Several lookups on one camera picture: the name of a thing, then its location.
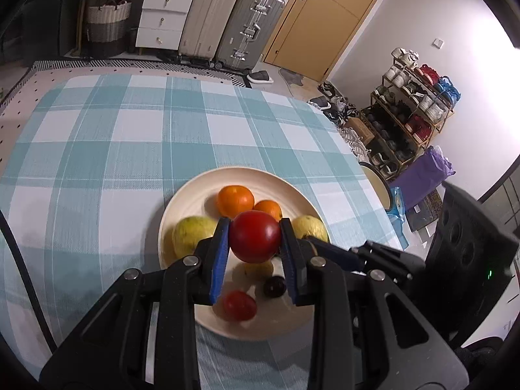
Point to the large red tomato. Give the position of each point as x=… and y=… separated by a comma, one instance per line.
x=255, y=235

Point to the blue plastic bag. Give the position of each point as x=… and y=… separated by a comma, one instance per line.
x=397, y=207

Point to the dark glass cabinet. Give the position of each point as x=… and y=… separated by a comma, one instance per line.
x=36, y=12

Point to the cream round plate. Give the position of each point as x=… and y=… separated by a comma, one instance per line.
x=284, y=321

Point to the pile of shoes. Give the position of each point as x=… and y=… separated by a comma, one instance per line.
x=333, y=103

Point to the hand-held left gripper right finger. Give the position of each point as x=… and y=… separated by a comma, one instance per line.
x=290, y=264

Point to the dark plum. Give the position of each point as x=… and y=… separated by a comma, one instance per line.
x=274, y=287

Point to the cardboard box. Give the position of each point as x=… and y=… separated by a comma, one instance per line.
x=359, y=131

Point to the small orange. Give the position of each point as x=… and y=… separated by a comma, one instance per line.
x=269, y=209

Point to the small yellow-brown fruit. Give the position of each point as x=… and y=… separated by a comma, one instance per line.
x=260, y=270

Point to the white drawer cabinet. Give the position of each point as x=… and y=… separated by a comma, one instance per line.
x=162, y=12

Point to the silver suitcase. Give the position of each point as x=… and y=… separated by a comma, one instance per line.
x=248, y=28

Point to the small yellow guava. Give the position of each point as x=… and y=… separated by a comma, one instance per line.
x=310, y=227

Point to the beige suitcase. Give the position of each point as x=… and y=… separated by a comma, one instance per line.
x=207, y=20

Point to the wooden door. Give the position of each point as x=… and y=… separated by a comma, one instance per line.
x=325, y=20

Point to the purple bag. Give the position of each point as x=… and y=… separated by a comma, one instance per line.
x=422, y=174

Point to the grey floor mat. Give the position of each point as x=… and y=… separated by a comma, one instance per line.
x=292, y=78

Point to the large yellow guava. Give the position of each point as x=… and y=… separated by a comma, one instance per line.
x=189, y=233

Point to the round cream stool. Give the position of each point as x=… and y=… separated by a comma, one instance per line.
x=378, y=187

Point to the blue white checked tablecloth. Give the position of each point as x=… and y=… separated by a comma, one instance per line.
x=122, y=170

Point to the dark patterned doormat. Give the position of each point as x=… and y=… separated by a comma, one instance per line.
x=426, y=211

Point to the large orange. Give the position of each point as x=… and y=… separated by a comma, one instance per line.
x=233, y=201

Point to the small red tomato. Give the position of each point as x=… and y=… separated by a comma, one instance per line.
x=239, y=305

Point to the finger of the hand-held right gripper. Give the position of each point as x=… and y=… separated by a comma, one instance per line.
x=331, y=250
x=378, y=254

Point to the wicker basket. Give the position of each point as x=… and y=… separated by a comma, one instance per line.
x=106, y=20

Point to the wooden shoe rack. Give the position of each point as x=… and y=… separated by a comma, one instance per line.
x=406, y=118

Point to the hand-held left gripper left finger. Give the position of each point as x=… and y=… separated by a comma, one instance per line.
x=221, y=260

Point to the white wall switch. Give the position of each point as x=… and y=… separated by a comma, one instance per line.
x=438, y=43

